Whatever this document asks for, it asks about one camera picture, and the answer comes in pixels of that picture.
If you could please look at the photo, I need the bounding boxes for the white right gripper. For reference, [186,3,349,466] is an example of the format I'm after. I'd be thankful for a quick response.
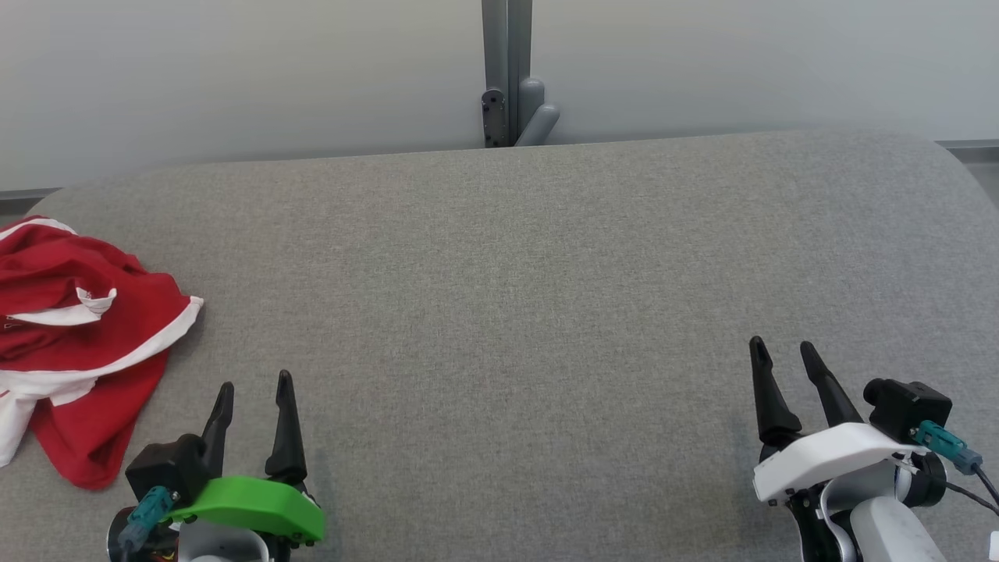
[749,336,926,507]

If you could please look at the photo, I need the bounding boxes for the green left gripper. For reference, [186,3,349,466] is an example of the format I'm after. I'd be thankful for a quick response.
[168,370,325,545]

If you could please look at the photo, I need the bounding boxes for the red shorts with white stripe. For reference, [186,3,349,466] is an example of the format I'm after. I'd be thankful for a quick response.
[0,216,205,385]

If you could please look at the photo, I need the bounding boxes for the grey cylindrical tube fitting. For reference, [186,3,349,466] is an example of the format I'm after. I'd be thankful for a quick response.
[513,77,561,148]

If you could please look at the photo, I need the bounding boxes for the teal left camera connector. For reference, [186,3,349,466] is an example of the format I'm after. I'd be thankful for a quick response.
[117,485,175,552]

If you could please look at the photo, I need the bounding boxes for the teal camera connector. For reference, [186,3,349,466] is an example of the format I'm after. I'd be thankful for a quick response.
[913,421,985,475]
[117,485,175,552]

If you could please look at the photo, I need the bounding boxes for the teal right camera connector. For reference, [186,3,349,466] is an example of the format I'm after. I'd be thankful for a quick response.
[913,421,985,475]

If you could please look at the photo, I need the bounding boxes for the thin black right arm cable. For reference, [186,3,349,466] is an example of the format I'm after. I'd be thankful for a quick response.
[940,466,999,518]

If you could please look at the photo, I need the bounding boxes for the dark metal bracket with holes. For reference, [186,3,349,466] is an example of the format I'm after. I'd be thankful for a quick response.
[482,88,509,148]

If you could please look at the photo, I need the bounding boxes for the grey metal post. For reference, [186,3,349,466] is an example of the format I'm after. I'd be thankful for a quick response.
[482,0,534,148]

